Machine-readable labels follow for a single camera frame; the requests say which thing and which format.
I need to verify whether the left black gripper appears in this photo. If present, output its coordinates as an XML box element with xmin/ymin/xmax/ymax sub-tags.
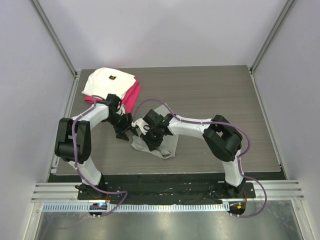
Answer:
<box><xmin>105</xmin><ymin>112</ymin><xmax>138</xmax><ymax>141</ymax></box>

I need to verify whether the grey cloth napkin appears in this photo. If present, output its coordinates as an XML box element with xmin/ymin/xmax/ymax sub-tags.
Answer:
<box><xmin>131</xmin><ymin>104</ymin><xmax>179</xmax><ymax>159</ymax></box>

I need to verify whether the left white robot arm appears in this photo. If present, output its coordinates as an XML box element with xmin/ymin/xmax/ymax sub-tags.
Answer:
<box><xmin>54</xmin><ymin>93</ymin><xmax>138</xmax><ymax>200</ymax></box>

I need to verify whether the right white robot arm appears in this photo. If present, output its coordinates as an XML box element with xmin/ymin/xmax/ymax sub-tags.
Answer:
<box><xmin>132</xmin><ymin>110</ymin><xmax>246</xmax><ymax>198</ymax></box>

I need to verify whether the pink folded cloth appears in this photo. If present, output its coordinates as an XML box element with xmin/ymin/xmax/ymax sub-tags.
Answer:
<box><xmin>84</xmin><ymin>77</ymin><xmax>141</xmax><ymax>113</ymax></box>

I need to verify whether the white folded cloth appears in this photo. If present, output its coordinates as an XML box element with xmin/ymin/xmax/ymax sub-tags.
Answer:
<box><xmin>81</xmin><ymin>67</ymin><xmax>136</xmax><ymax>99</ymax></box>

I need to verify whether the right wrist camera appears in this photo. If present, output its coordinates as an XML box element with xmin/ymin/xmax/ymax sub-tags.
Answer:
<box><xmin>131</xmin><ymin>118</ymin><xmax>150</xmax><ymax>135</ymax></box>

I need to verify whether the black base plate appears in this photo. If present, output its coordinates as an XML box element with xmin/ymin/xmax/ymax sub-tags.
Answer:
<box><xmin>75</xmin><ymin>173</ymin><xmax>256</xmax><ymax>205</ymax></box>

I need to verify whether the aluminium frame rail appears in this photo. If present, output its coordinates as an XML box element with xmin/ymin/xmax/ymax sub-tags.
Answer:
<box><xmin>31</xmin><ymin>180</ymin><xmax>304</xmax><ymax>213</ymax></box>

